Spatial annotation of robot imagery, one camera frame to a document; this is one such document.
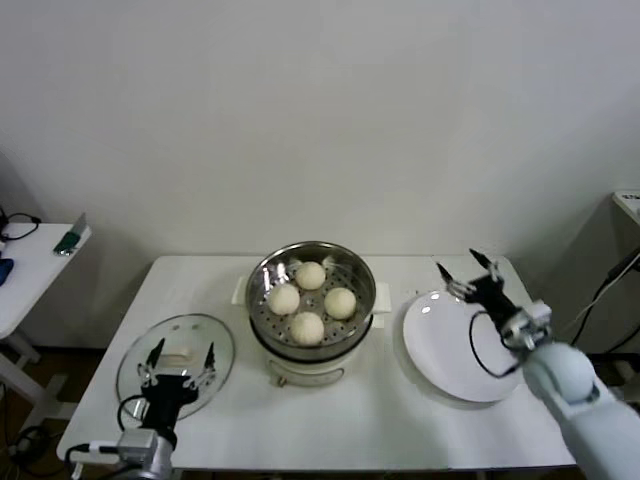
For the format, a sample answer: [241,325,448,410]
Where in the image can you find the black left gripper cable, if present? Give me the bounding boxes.
[117,394,149,431]

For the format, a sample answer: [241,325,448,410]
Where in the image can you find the white side table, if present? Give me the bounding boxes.
[0,222,94,441]

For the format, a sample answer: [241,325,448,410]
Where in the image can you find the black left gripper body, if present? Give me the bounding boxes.
[141,372,201,427]

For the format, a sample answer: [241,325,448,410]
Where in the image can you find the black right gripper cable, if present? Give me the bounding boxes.
[468,309,526,379]

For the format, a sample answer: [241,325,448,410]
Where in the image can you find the black hanging cable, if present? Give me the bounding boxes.
[569,314,640,356]

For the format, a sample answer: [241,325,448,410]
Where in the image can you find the white round plate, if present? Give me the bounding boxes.
[402,288,529,403]

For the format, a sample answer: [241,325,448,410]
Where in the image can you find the white steamed baozi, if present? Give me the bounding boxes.
[288,311,325,346]
[323,287,358,321]
[267,283,301,315]
[294,260,326,290]

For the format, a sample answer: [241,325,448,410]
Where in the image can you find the white hanging cable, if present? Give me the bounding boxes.
[559,279,611,335]

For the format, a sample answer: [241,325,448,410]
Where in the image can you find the white stand base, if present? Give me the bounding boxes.
[597,357,640,389]

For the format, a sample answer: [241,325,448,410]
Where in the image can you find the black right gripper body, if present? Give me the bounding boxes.
[462,273,520,330]

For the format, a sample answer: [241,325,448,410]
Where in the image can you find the black cable with plug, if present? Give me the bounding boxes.
[0,207,42,244]

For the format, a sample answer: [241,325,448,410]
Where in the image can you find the black floor cables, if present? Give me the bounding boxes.
[0,424,56,461]

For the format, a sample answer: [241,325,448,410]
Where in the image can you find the white electric cooker base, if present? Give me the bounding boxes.
[248,294,390,389]

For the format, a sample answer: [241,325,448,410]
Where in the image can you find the glass lid with cream handle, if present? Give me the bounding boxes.
[115,313,237,420]

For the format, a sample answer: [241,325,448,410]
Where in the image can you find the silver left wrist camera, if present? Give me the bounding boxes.
[115,430,157,464]

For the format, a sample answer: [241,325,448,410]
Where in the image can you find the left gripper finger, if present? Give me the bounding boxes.
[192,341,217,391]
[137,337,166,386]

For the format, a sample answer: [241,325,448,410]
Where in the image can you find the perforated steel steamer basket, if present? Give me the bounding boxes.
[230,241,392,351]

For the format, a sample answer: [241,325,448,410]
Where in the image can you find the white cabinet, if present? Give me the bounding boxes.
[610,188,640,261]

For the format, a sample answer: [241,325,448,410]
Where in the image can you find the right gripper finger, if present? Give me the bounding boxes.
[468,248,503,284]
[436,263,474,303]

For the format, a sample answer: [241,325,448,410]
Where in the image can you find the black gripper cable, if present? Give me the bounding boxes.
[468,309,526,379]
[117,394,149,431]

